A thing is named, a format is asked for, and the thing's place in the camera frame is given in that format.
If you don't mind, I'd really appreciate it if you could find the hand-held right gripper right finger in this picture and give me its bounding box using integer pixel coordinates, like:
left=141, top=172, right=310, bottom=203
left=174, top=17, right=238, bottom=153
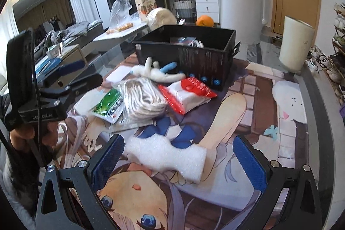
left=232, top=135, right=322, bottom=230

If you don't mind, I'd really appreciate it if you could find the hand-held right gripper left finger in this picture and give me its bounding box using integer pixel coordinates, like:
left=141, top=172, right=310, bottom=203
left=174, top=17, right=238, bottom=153
left=35, top=135, right=126, bottom=230

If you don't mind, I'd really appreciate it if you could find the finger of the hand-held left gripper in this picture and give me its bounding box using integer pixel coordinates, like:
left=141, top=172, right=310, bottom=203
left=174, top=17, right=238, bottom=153
left=40, top=74, right=104, bottom=98
left=38, top=59, right=88, bottom=85

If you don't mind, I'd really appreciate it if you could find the green snack packet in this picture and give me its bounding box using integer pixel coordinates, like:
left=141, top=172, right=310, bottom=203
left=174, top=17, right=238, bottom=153
left=92, top=89, right=125, bottom=123

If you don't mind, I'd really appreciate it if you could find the bagged white rope bundle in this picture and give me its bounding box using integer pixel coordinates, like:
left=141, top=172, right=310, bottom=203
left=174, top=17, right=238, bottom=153
left=113, top=78, right=170, bottom=127

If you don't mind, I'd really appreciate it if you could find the white foam piece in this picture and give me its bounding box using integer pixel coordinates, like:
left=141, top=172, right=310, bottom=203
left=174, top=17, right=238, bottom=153
left=124, top=136, right=207, bottom=184

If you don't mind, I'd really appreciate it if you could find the white and blue plush toy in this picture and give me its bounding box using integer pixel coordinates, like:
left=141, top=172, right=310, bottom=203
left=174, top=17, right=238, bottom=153
left=131, top=57, right=187, bottom=84

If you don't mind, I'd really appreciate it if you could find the red and white tissue packet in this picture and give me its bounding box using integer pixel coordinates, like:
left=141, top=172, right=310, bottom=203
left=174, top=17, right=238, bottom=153
left=158, top=78, right=218, bottom=115

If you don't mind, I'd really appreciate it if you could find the black storage box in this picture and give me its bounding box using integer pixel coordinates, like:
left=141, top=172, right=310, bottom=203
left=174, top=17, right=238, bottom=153
left=132, top=25, right=240, bottom=92

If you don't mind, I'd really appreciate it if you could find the person's left forearm dark sleeve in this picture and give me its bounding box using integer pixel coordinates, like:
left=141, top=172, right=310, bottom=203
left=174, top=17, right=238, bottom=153
left=0, top=94, right=54, bottom=222

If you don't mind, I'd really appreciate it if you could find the person's left hand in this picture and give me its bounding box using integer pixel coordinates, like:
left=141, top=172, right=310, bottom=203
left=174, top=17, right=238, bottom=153
left=10, top=120, right=58, bottom=152

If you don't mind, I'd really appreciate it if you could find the bed with grey clothes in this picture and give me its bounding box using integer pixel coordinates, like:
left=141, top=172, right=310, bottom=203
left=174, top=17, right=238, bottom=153
left=34, top=20, right=105, bottom=59

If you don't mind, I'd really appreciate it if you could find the white paper sheet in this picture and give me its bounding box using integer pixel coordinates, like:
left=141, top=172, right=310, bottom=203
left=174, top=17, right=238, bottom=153
left=106, top=68, right=133, bottom=83

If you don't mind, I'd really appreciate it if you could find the white side table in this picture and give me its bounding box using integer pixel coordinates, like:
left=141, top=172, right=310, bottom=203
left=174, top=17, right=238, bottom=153
left=92, top=22, right=148, bottom=44

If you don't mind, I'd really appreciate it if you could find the pile of small brown snacks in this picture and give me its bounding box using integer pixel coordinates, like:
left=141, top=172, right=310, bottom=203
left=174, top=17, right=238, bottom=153
left=106, top=22, right=134, bottom=34

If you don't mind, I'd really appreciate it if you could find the clear plastic bag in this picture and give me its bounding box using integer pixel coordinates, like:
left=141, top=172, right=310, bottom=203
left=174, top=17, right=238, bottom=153
left=110, top=0, right=134, bottom=29

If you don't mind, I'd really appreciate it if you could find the printed cardboard box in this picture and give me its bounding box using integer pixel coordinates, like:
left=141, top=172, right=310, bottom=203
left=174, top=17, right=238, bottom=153
left=133, top=0, right=158, bottom=22

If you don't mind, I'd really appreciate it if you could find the beige round bundle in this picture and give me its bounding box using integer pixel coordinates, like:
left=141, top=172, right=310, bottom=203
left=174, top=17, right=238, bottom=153
left=146, top=7, right=177, bottom=30

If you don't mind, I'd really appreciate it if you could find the silver foil packet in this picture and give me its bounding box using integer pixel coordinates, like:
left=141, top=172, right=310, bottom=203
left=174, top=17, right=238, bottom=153
left=170, top=36, right=197, bottom=45

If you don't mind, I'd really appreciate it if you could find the white cylindrical bin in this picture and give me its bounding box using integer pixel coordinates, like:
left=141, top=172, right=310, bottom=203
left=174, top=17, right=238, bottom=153
left=279, top=16, right=315, bottom=74

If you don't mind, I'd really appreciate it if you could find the orange pumpkin plush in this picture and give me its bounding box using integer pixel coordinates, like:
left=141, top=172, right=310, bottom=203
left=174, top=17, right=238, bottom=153
left=196, top=15, right=215, bottom=28

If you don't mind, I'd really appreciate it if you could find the shoe rack with shoes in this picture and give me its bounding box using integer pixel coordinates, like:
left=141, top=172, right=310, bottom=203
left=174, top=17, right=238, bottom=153
left=304, top=2, right=345, bottom=105

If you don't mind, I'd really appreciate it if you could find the white washing machine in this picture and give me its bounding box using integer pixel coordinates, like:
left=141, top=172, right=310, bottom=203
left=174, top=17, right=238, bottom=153
left=218, top=0, right=270, bottom=44

